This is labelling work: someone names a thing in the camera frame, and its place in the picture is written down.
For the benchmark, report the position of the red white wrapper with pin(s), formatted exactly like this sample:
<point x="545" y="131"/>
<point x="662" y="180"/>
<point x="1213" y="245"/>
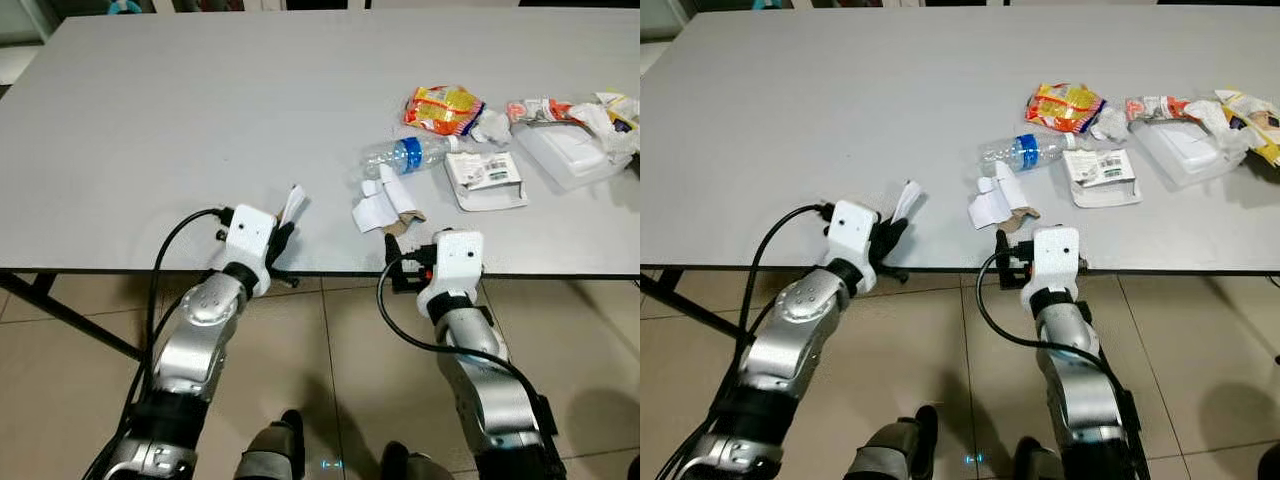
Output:
<point x="540" y="108"/>
<point x="1155" y="106"/>

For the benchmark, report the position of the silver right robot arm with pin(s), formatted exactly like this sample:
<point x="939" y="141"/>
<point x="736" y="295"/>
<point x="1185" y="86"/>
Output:
<point x="1075" y="370"/>
<point x="480" y="380"/>

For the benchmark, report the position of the black metal table leg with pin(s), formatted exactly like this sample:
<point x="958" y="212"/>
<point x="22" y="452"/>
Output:
<point x="70" y="318"/>
<point x="690" y="305"/>

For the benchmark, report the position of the white paper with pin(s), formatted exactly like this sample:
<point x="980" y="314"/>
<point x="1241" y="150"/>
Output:
<point x="908" y="198"/>
<point x="294" y="205"/>

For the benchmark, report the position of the small white barcode carton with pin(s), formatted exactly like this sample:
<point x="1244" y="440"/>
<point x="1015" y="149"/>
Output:
<point x="1100" y="170"/>
<point x="485" y="175"/>

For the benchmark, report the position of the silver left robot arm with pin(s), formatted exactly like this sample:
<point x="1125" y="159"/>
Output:
<point x="800" y="330"/>
<point x="200" y="340"/>

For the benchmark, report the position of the robot right leg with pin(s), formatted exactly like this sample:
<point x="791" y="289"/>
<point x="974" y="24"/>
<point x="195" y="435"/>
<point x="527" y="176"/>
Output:
<point x="415" y="465"/>
<point x="1035" y="462"/>

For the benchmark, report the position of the large open white box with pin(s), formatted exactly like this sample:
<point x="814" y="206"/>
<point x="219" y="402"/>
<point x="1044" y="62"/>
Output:
<point x="570" y="158"/>
<point x="1185" y="152"/>

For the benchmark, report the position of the robot left leg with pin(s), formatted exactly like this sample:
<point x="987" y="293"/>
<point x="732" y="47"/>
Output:
<point x="275" y="455"/>
<point x="895" y="450"/>

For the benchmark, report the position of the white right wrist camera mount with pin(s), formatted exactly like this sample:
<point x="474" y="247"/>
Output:
<point x="1055" y="250"/>
<point x="455" y="260"/>

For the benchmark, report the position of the clear plastic bottle blue label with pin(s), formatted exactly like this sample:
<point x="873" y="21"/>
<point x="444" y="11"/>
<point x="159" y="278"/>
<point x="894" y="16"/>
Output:
<point x="405" y="155"/>
<point x="1025" y="152"/>

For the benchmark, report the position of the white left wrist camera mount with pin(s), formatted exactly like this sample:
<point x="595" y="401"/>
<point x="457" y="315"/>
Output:
<point x="850" y="225"/>
<point x="248" y="235"/>

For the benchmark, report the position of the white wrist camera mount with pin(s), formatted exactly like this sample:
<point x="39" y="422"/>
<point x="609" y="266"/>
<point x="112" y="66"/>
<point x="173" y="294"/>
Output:
<point x="850" y="225"/>
<point x="455" y="260"/>
<point x="248" y="235"/>
<point x="1055" y="250"/>

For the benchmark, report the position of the teal round object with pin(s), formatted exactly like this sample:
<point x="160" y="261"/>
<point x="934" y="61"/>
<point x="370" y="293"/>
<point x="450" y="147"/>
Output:
<point x="123" y="5"/>
<point x="767" y="4"/>

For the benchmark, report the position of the torn yellow carton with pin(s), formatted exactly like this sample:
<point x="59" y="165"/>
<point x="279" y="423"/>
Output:
<point x="1255" y="115"/>
<point x="622" y="108"/>

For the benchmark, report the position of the crumpled white plastic bag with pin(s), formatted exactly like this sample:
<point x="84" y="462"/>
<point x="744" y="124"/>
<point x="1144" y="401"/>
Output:
<point x="600" y="120"/>
<point x="1215" y="118"/>

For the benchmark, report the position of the orange yellow snack bag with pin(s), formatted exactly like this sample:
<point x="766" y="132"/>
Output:
<point x="1065" y="105"/>
<point x="445" y="108"/>

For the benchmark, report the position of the crumpled white tissue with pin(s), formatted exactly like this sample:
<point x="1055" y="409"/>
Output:
<point x="1110" y="124"/>
<point x="490" y="126"/>

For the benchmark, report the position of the white brown cardboard piece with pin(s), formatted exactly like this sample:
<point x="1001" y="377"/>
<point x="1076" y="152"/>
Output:
<point x="990" y="205"/>
<point x="375" y="205"/>

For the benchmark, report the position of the robot leg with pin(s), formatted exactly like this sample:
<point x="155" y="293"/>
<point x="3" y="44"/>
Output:
<point x="275" y="455"/>
<point x="895" y="450"/>
<point x="1035" y="462"/>
<point x="415" y="465"/>

